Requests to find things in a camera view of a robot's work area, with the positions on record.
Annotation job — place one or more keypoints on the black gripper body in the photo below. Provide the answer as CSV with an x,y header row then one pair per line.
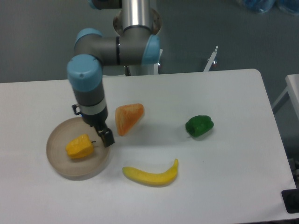
x,y
95,120

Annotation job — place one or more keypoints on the yellow toy pepper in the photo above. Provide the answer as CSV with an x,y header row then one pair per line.
x,y
80,147

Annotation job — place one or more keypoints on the green toy pepper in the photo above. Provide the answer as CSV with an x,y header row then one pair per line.
x,y
199,125

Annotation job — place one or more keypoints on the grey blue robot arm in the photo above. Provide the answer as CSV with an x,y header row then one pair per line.
x,y
136,46

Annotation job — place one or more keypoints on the beige round plate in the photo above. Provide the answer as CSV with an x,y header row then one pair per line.
x,y
80,168

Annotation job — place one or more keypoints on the orange triangular toy slice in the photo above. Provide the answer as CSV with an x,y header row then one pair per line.
x,y
127,116

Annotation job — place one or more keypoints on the yellow toy banana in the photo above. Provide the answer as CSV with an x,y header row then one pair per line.
x,y
152,179

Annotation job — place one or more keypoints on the white side table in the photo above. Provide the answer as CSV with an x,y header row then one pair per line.
x,y
291,92

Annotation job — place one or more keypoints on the black device at table edge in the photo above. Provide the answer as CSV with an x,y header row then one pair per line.
x,y
291,200

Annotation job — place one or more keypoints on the blue plastic bag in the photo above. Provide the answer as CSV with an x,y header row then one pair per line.
x,y
258,6

